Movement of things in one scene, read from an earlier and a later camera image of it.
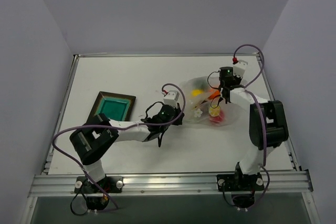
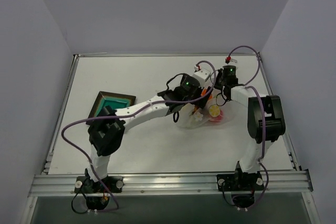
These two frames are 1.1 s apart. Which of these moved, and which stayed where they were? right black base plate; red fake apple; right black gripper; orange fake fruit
Moved: orange fake fruit
Stayed: red fake apple; right black base plate; right black gripper
